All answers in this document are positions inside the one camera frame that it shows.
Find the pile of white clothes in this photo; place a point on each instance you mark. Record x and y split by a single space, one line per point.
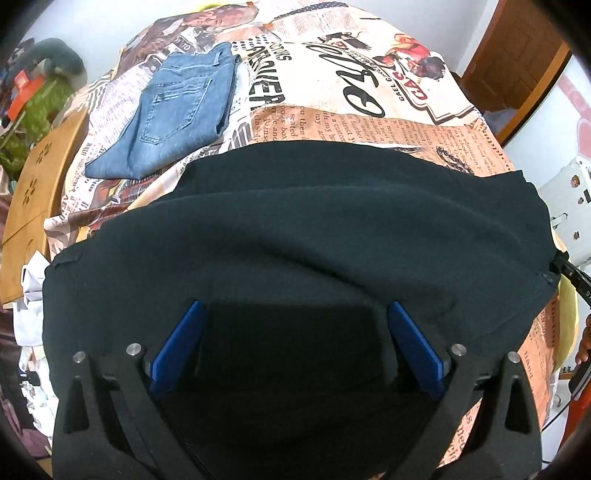
32 295

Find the black pants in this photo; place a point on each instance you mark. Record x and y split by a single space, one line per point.
300 230

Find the yellow pillow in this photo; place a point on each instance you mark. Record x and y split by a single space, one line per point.
219 3

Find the wooden door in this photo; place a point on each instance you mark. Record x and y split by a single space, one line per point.
517 60

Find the folded blue jeans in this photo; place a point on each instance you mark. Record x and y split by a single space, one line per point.
175 106

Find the green bag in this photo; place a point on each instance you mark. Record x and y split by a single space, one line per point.
41 101

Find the yellow cloth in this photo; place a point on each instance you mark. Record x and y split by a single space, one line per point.
565 323

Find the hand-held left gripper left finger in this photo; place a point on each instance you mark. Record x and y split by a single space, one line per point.
178 344

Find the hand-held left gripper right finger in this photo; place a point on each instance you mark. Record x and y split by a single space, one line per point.
415 346

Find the orange box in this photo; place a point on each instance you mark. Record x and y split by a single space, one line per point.
21 87

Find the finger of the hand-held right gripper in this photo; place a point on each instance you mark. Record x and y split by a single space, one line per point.
577 279

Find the printed blanket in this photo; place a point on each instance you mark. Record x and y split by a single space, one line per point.
369 60

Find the person's right hand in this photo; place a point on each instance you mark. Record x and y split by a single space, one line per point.
585 341

